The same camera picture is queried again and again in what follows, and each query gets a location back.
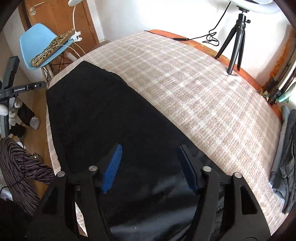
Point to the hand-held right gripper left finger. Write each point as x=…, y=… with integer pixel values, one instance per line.
x=112, y=169

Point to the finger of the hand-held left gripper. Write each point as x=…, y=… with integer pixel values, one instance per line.
x=37, y=85

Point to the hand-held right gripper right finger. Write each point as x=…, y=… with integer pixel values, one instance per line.
x=188, y=171

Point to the black pants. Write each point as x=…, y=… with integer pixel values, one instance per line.
x=104, y=111

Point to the person's left hand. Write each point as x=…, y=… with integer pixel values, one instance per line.
x=4, y=110

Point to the person's leg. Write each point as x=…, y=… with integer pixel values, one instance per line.
x=17, y=130
x=30, y=115

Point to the leopard print cushion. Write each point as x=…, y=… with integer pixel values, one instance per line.
x=50, y=51

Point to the blue plastic chair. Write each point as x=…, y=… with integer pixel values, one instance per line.
x=34, y=39

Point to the white clamp lamp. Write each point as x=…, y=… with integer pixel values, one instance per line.
x=76, y=37

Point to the wooden door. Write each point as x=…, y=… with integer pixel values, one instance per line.
x=55, y=16

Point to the beige plaid blanket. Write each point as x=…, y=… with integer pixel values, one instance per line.
x=185, y=92

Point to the person's zebra striped garment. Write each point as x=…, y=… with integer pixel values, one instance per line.
x=18, y=166

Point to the light blue folded cloth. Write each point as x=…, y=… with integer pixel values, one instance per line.
x=277, y=150

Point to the dark checkered folded cloth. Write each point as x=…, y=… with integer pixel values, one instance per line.
x=290, y=173

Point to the folded grey metal stand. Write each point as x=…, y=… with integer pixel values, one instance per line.
x=289, y=74

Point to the black tripod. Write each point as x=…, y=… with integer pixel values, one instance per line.
x=239, y=34

